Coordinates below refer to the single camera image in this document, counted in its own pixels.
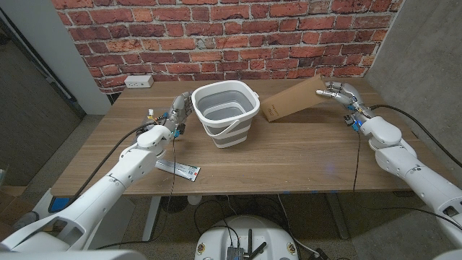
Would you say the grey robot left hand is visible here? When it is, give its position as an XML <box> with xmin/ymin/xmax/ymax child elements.
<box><xmin>163</xmin><ymin>90</ymin><xmax>195</xmax><ymax>137</ymax></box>

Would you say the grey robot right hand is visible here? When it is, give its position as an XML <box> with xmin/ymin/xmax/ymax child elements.
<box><xmin>315</xmin><ymin>81</ymin><xmax>375</xmax><ymax>126</ymax></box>

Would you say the brown cardboard packing box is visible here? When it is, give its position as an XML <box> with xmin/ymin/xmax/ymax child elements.
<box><xmin>260</xmin><ymin>74</ymin><xmax>328</xmax><ymax>123</ymax></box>

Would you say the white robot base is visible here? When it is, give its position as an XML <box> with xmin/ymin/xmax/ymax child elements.
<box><xmin>193</xmin><ymin>215</ymin><xmax>300</xmax><ymax>260</ymax></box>

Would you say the white grey collapsible bucket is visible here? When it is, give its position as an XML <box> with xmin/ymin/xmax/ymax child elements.
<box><xmin>191</xmin><ymin>79</ymin><xmax>261</xmax><ymax>150</ymax></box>

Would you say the white toothpaste box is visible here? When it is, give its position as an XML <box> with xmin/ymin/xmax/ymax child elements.
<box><xmin>154</xmin><ymin>160</ymin><xmax>201</xmax><ymax>183</ymax></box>

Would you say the brown cardboard floor box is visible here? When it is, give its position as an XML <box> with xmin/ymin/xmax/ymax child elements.
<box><xmin>0</xmin><ymin>186</ymin><xmax>33</xmax><ymax>239</ymax></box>

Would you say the white power outlet strip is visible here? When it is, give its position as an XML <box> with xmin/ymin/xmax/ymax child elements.
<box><xmin>123</xmin><ymin>74</ymin><xmax>154</xmax><ymax>90</ymax></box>

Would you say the red brick printed backdrop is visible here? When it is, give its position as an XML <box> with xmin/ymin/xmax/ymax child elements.
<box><xmin>51</xmin><ymin>0</ymin><xmax>405</xmax><ymax>95</ymax></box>

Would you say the white table leg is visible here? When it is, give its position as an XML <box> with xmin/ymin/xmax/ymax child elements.
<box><xmin>141</xmin><ymin>196</ymin><xmax>162</xmax><ymax>243</ymax></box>

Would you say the grey table leg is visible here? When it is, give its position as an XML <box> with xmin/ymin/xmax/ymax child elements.
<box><xmin>324</xmin><ymin>193</ymin><xmax>350</xmax><ymax>241</ymax></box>

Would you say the white blue floor base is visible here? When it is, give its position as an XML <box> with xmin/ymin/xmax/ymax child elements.
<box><xmin>32</xmin><ymin>188</ymin><xmax>73</xmax><ymax>225</ymax></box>

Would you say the grey radio module with antennas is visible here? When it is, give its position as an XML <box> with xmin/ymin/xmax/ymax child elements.
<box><xmin>226</xmin><ymin>227</ymin><xmax>268</xmax><ymax>260</ymax></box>

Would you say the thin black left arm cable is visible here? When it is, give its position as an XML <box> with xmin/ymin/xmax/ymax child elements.
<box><xmin>95</xmin><ymin>136</ymin><xmax>178</xmax><ymax>251</ymax></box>

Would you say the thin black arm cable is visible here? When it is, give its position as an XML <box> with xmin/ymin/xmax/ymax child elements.
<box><xmin>95</xmin><ymin>136</ymin><xmax>178</xmax><ymax>251</ymax></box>
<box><xmin>352</xmin><ymin>130</ymin><xmax>462</xmax><ymax>232</ymax></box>

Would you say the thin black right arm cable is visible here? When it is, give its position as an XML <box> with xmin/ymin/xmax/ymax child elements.
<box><xmin>352</xmin><ymin>130</ymin><xmax>462</xmax><ymax>232</ymax></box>

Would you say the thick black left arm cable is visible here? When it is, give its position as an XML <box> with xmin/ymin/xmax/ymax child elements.
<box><xmin>66</xmin><ymin>122</ymin><xmax>156</xmax><ymax>207</ymax></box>

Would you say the black floor cable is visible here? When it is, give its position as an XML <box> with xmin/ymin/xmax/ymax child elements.
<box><xmin>193</xmin><ymin>199</ymin><xmax>241</xmax><ymax>250</ymax></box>

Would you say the white floor cable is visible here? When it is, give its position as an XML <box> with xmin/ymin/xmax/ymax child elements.
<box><xmin>276</xmin><ymin>194</ymin><xmax>318</xmax><ymax>256</ymax></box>

